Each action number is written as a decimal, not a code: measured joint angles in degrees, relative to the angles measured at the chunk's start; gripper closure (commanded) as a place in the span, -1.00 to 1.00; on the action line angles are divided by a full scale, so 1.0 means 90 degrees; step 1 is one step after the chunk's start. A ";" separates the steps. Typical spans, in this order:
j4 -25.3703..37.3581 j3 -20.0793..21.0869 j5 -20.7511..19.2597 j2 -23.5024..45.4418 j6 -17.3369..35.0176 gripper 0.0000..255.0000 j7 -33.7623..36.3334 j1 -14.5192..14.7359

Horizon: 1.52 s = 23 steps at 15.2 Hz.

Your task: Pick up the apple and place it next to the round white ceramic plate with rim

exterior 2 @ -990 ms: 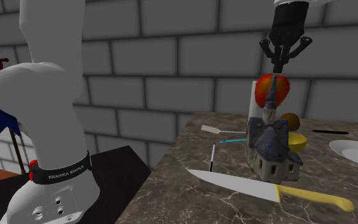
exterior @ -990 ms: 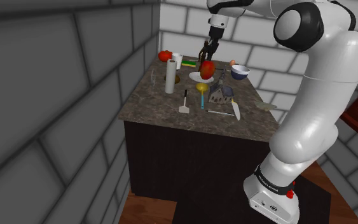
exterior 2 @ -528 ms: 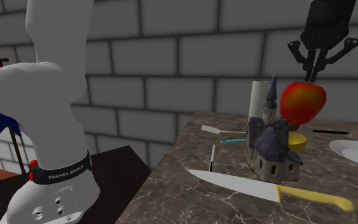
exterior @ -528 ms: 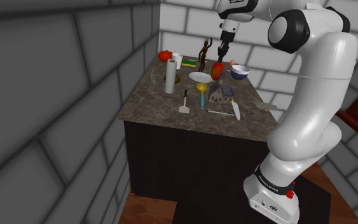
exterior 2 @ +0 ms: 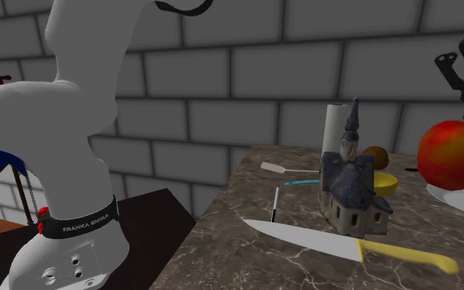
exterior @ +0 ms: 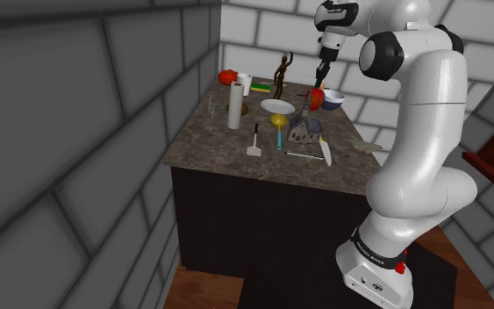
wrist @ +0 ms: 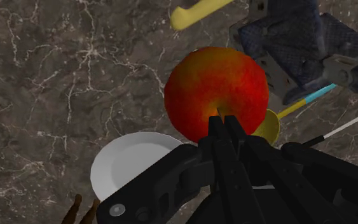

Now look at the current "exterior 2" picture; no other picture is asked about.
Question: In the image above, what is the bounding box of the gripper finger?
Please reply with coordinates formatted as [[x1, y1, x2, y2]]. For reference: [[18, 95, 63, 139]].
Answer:
[[434, 52, 464, 122]]

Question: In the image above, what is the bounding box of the red apple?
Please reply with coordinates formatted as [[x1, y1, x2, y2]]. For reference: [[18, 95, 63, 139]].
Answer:
[[416, 119, 464, 192]]

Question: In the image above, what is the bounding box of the brown kiwi fruit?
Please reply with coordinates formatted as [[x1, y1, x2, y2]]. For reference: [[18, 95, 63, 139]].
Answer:
[[362, 145, 390, 171]]

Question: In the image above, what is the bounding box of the yellow bowl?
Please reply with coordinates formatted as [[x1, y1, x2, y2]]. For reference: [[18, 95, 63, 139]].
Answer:
[[372, 172, 399, 199]]

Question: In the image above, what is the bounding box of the white paper towel roll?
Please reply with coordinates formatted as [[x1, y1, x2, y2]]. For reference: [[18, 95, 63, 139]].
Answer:
[[321, 103, 362, 162]]

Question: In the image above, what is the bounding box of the grey-blue church figure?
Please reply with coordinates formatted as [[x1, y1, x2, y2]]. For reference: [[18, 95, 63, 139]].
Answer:
[[318, 96, 394, 239]]

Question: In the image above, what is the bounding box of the white spatula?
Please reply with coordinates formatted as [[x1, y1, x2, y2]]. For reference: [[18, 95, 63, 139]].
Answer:
[[260, 161, 321, 175]]

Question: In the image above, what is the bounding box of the black and white pen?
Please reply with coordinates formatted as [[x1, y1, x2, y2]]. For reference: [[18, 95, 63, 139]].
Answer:
[[270, 185, 281, 223]]

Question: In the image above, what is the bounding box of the dark robot stand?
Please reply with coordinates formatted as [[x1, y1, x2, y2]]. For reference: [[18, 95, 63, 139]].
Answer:
[[0, 187, 197, 290]]

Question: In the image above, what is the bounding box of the teal-handled utensil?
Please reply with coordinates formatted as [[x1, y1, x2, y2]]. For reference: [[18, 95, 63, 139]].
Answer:
[[284, 179, 321, 187]]

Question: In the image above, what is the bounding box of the yellow-handled kitchen knife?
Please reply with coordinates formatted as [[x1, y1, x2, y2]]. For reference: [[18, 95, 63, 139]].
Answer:
[[242, 218, 461, 276]]

